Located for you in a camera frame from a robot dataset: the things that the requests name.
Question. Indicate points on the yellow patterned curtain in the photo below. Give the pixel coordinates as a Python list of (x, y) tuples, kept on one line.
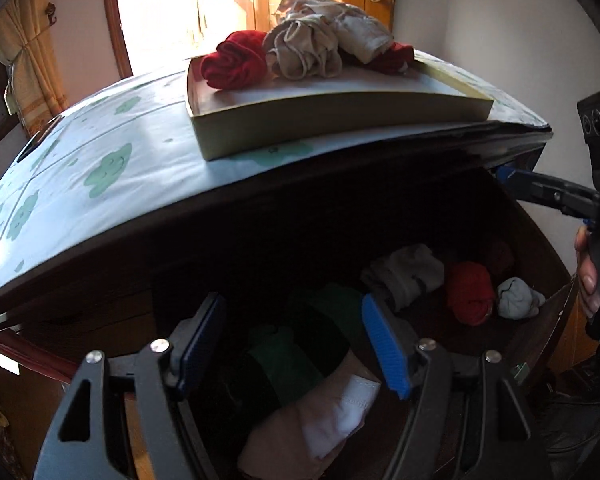
[(30, 60)]

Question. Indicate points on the grey beige underwear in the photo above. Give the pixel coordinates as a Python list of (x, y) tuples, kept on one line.
[(300, 45)]

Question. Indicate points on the red sock in drawer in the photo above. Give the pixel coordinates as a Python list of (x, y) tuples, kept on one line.
[(470, 292)]

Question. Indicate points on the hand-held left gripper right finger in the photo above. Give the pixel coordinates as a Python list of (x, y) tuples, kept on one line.
[(385, 345)]

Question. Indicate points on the wooden door frame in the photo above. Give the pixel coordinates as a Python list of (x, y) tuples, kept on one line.
[(116, 20)]

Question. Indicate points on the cream cardboard tray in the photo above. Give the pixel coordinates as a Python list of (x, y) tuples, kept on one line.
[(330, 105)]

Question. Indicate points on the person's right hand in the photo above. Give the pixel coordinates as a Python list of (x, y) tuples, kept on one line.
[(586, 275)]

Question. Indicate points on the dark wooden drawer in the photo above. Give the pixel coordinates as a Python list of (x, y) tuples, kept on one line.
[(535, 270)]

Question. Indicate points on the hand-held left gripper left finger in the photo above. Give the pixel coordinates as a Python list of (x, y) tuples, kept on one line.
[(205, 340)]

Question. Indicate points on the pink and white sock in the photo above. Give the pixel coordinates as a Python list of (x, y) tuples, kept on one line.
[(305, 420)]

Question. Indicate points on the curtain tieback hook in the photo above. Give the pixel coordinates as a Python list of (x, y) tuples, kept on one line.
[(51, 12)]

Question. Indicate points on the red underwear with grey waistband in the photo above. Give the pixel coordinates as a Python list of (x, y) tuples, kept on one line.
[(235, 62)]

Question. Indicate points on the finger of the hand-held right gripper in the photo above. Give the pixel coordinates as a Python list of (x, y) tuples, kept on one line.
[(565, 206), (545, 181)]

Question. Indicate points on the cream underwear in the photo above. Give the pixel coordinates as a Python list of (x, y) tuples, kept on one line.
[(365, 30)]

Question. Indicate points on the green striped sock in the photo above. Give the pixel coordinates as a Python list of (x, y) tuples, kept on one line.
[(285, 360)]

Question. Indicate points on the light grey sock ball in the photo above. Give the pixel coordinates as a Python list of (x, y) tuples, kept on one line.
[(520, 300)]

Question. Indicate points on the white cloud print tablecloth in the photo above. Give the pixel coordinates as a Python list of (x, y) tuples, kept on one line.
[(105, 160)]

